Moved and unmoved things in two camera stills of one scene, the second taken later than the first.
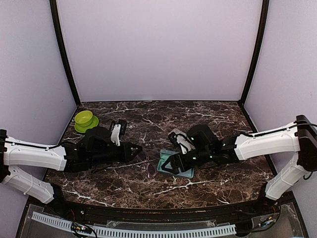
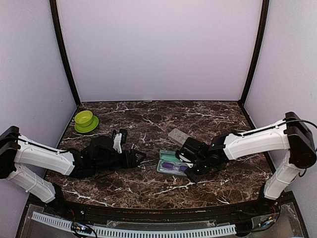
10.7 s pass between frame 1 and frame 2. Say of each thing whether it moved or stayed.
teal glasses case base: stayed
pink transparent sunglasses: moved
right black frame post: stayed
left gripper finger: moved
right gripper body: moved
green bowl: stayed
